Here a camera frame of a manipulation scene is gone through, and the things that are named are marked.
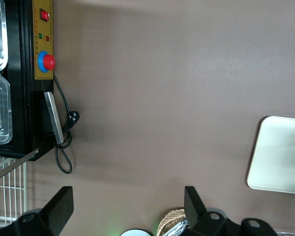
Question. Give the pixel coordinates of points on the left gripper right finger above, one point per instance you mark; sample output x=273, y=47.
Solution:
x=195, y=211

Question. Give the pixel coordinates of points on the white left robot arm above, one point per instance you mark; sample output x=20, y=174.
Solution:
x=136, y=233

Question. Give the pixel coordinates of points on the black sealing machine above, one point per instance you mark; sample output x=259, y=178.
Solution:
x=22, y=98

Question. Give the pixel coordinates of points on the red mushroom push button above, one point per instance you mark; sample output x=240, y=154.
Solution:
x=48, y=62

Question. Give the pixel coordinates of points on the aluminium foil tray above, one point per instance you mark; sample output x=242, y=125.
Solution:
x=179, y=228

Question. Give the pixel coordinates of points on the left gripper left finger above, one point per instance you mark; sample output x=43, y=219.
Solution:
x=59, y=209

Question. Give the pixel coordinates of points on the beige plastic tray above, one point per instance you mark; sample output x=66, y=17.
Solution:
x=275, y=157

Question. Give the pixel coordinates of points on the light tan wicker basket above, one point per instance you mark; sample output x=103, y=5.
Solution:
x=168, y=220

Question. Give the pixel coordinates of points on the red rocker switch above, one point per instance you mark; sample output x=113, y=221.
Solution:
x=44, y=15

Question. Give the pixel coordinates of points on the silver flat lever bar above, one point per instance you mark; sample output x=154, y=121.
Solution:
x=14, y=164

